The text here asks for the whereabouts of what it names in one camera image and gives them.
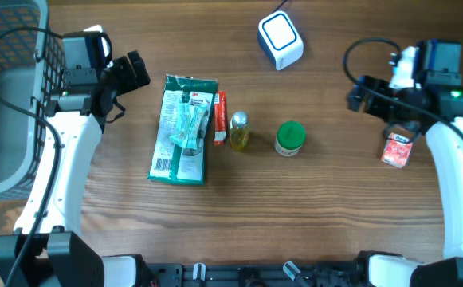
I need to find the orange Kleenex tissue pack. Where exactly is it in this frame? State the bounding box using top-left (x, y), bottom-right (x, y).
top-left (381, 132), bottom-right (413, 168)

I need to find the red stick sachet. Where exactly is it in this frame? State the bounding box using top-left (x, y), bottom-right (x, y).
top-left (214, 91), bottom-right (227, 146)

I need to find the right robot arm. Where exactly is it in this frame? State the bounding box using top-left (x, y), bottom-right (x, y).
top-left (343, 37), bottom-right (463, 286)

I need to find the grey plastic mesh basket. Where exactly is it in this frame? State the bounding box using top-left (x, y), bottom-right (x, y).
top-left (0, 0), bottom-right (65, 201)

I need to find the green lid round container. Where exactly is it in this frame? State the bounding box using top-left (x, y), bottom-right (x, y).
top-left (274, 121), bottom-right (306, 156)

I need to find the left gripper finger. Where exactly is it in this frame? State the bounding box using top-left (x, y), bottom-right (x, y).
top-left (112, 56), bottom-right (139, 95)
top-left (128, 50), bottom-right (151, 87)

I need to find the green 3M gloves package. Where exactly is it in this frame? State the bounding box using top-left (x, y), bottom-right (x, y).
top-left (148, 74), bottom-right (218, 185)

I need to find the black left camera cable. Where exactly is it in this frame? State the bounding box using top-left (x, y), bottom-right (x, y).
top-left (0, 26), bottom-right (65, 287)

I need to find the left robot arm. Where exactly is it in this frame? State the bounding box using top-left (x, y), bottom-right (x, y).
top-left (0, 30), bottom-right (156, 286)

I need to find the yellow liquid bottle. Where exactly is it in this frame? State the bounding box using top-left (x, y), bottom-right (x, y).
top-left (230, 111), bottom-right (250, 151)

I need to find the white barcode scanner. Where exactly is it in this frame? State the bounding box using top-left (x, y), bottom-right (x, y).
top-left (257, 11), bottom-right (304, 71)

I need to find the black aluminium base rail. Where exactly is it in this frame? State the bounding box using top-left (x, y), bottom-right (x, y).
top-left (103, 254), bottom-right (411, 287)

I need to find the mint green wipes pack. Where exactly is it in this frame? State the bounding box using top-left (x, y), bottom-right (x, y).
top-left (169, 101), bottom-right (208, 150)

